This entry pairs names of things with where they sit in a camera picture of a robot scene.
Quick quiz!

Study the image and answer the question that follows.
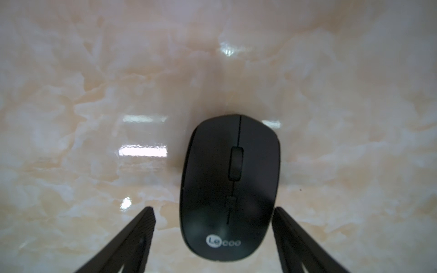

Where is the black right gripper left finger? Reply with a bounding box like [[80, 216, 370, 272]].
[[77, 207, 156, 273]]

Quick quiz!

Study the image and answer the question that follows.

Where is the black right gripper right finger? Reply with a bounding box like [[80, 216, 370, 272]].
[[272, 207, 348, 273]]

